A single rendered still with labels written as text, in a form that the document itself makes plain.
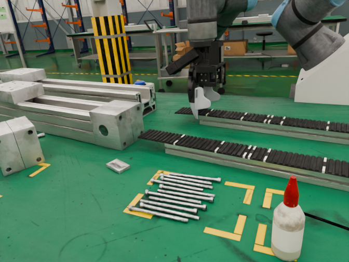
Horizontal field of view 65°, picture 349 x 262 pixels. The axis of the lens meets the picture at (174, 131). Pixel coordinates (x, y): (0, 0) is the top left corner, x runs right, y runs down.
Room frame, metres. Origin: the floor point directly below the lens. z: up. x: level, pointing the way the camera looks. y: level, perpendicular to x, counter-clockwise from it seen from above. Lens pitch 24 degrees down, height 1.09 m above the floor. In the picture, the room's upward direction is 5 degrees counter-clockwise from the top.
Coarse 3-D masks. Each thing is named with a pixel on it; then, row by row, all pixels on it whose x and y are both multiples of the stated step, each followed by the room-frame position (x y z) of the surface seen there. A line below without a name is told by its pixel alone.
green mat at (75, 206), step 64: (192, 128) 0.71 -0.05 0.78; (0, 192) 0.47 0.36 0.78; (64, 192) 0.45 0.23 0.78; (128, 192) 0.43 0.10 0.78; (256, 192) 0.40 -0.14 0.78; (320, 192) 0.38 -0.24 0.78; (0, 256) 0.30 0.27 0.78; (64, 256) 0.29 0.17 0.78; (128, 256) 0.28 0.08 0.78; (192, 256) 0.27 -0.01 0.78; (256, 256) 0.26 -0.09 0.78; (320, 256) 0.26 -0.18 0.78
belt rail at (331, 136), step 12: (204, 120) 0.74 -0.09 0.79; (216, 120) 0.71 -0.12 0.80; (228, 120) 0.69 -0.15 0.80; (264, 132) 0.64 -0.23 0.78; (276, 132) 0.62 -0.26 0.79; (288, 132) 0.61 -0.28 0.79; (300, 132) 0.60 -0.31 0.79; (312, 132) 0.58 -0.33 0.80; (324, 132) 0.57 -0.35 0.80; (336, 132) 0.56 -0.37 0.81; (348, 144) 0.54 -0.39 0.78
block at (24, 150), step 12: (12, 120) 0.64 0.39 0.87; (24, 120) 0.63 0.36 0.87; (0, 132) 0.56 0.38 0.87; (12, 132) 0.56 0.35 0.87; (24, 132) 0.57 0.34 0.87; (0, 144) 0.54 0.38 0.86; (12, 144) 0.56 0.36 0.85; (24, 144) 0.57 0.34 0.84; (36, 144) 0.58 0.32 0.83; (0, 156) 0.54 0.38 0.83; (12, 156) 0.55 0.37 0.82; (24, 156) 0.56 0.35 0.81; (36, 156) 0.58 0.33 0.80; (12, 168) 0.55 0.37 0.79; (24, 168) 0.56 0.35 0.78
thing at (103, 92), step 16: (0, 80) 1.26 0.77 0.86; (48, 80) 1.16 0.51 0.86; (64, 80) 1.13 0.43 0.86; (64, 96) 1.00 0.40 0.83; (80, 96) 0.95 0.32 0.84; (96, 96) 0.92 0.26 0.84; (112, 96) 0.87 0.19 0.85; (128, 96) 0.83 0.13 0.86; (144, 96) 0.89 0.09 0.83; (144, 112) 0.87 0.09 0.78
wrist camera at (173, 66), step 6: (186, 54) 0.75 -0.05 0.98; (192, 54) 0.74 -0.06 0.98; (180, 60) 0.76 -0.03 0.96; (186, 60) 0.75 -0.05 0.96; (192, 60) 0.75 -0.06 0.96; (168, 66) 0.78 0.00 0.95; (174, 66) 0.77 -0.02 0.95; (180, 66) 0.76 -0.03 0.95; (168, 72) 0.78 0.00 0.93; (174, 72) 0.78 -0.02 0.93
